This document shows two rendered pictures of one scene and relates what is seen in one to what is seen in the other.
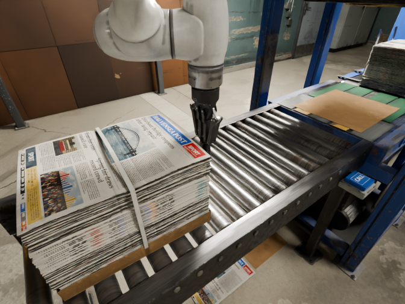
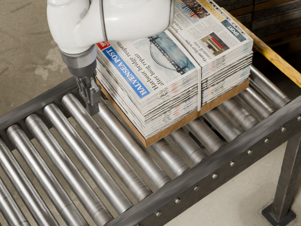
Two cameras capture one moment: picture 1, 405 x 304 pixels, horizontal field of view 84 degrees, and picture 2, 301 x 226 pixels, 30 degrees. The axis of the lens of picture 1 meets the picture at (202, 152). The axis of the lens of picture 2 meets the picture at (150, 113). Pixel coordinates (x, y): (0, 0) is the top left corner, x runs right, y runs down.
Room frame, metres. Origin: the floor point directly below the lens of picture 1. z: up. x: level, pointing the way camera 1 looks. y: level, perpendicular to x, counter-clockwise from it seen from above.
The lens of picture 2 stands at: (1.52, 0.25, 2.18)
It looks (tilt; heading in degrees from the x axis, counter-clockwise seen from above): 54 degrees down; 186
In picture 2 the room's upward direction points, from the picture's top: 7 degrees counter-clockwise
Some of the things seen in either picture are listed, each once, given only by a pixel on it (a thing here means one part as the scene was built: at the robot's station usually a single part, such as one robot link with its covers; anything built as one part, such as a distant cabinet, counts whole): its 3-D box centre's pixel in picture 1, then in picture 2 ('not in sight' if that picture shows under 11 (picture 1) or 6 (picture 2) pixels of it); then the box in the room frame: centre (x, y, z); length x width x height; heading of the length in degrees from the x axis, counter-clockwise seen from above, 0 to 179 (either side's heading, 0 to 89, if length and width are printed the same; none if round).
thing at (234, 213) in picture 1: (200, 179); (105, 145); (0.62, 0.01, 0.77); 0.47 x 0.05 x 0.05; 35
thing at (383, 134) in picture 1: (348, 111); not in sight; (1.24, -0.87, 0.75); 0.70 x 0.65 x 0.10; 125
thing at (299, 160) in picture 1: (271, 145); not in sight; (0.84, -0.31, 0.77); 0.47 x 0.05 x 0.05; 35
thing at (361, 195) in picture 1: (356, 184); not in sight; (0.67, -0.63, 0.69); 0.10 x 0.10 x 0.03; 35
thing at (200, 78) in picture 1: (205, 74); (78, 49); (0.58, -0.01, 1.16); 0.09 x 0.09 x 0.06
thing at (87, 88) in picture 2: (202, 122); (89, 88); (0.59, 0.00, 1.02); 0.04 x 0.01 x 0.11; 125
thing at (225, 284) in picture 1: (215, 271); not in sight; (0.67, -0.07, 0.00); 0.37 x 0.28 x 0.01; 125
